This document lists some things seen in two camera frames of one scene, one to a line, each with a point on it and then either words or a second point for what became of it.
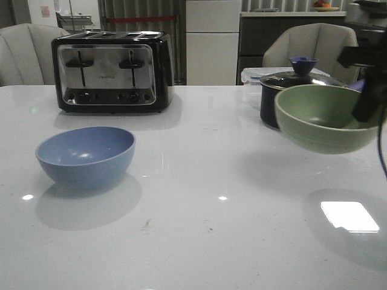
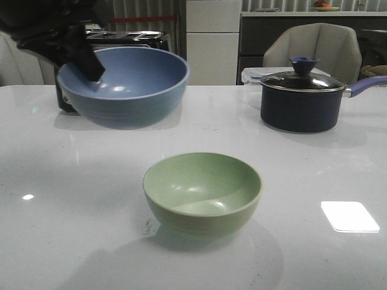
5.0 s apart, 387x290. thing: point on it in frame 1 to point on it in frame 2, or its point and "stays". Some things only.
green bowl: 319,118 to 202,195
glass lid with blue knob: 301,76 stays
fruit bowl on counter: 320,6 stays
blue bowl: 86,157 to 140,88
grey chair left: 26,54 stays
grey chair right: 321,41 stays
